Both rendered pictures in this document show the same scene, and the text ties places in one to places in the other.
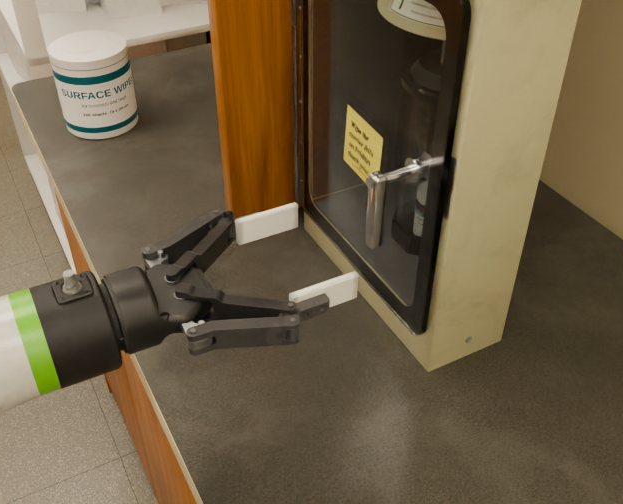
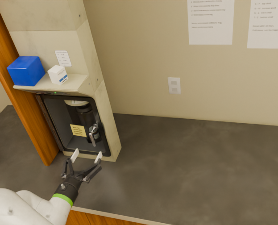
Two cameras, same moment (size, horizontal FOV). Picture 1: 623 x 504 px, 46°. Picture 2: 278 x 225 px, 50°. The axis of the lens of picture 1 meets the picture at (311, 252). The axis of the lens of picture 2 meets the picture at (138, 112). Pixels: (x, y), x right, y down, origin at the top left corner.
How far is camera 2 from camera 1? 0.81 m
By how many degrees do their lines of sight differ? 30
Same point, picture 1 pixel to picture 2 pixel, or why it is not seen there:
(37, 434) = not seen: outside the picture
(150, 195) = (20, 174)
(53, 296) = (62, 190)
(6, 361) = (65, 205)
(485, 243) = (112, 131)
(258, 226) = (74, 156)
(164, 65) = not seen: outside the picture
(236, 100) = (37, 138)
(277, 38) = (39, 119)
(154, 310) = (77, 181)
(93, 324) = (72, 189)
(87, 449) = not seen: outside the picture
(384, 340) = (102, 163)
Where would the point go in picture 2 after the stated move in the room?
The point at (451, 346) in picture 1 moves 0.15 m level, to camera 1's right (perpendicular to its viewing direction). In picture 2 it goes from (116, 154) to (134, 138)
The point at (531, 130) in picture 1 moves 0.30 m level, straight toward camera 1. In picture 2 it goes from (109, 109) to (134, 145)
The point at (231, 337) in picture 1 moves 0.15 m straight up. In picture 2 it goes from (92, 175) to (83, 152)
